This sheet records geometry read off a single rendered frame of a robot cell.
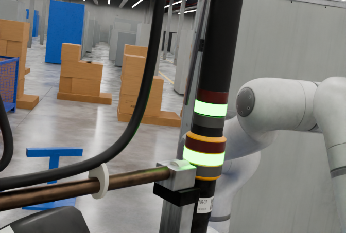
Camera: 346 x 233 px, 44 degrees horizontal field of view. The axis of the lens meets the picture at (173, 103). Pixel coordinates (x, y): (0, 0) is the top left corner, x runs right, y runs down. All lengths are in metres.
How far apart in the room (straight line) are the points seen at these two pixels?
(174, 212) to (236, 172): 0.74
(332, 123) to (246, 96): 0.19
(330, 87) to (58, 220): 0.46
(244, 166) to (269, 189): 1.40
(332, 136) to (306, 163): 1.92
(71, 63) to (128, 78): 2.07
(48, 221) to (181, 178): 0.19
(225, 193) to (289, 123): 0.42
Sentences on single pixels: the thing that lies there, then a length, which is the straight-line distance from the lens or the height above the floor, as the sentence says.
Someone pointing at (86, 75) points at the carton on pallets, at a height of 0.59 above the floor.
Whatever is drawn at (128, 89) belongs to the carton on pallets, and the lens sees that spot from 8.04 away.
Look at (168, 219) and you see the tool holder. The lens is 0.46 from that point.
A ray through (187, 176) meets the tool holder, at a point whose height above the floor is 1.54.
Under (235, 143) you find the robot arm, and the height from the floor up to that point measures 1.45.
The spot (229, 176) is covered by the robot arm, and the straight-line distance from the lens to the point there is 1.20.
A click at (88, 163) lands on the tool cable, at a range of 0.36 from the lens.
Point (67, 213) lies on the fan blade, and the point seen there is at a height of 1.44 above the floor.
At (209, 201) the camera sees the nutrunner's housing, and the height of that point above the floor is 1.51.
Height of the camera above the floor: 1.67
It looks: 9 degrees down
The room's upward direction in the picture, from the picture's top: 8 degrees clockwise
